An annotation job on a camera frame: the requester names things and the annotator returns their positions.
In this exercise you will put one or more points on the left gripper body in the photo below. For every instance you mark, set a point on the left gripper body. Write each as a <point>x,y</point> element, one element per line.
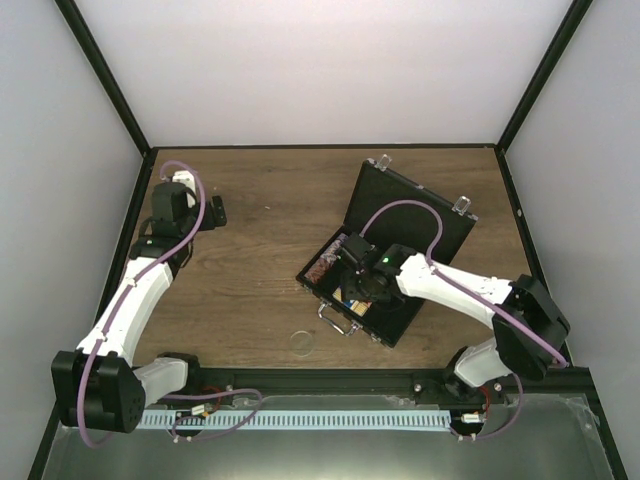
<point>208,221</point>

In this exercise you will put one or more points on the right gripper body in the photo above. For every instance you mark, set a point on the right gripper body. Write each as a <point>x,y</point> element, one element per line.
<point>362,289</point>

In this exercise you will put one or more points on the red black chip stack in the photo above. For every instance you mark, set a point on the red black chip stack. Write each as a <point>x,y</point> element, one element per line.
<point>318,270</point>

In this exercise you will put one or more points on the black poker case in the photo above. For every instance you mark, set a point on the black poker case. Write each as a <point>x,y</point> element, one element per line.
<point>389,218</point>

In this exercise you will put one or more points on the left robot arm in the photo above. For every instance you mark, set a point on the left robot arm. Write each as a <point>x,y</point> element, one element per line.
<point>96,385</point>

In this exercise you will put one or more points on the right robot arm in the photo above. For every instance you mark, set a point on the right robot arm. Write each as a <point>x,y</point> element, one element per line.
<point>528,327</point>

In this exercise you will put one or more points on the blue yellow card deck box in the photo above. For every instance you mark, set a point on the blue yellow card deck box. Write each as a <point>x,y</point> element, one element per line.
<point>357,307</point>

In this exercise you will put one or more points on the clear acrylic dealer puck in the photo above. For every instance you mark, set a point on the clear acrylic dealer puck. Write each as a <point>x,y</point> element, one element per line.
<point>301,343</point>

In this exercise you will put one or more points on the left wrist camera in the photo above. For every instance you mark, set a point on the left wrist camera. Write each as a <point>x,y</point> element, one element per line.
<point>187,179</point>

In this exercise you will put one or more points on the light blue slotted cable duct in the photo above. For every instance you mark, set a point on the light blue slotted cable duct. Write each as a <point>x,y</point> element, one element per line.
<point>305,420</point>

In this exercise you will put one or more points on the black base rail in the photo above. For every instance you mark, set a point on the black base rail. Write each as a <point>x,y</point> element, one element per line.
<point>425,384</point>

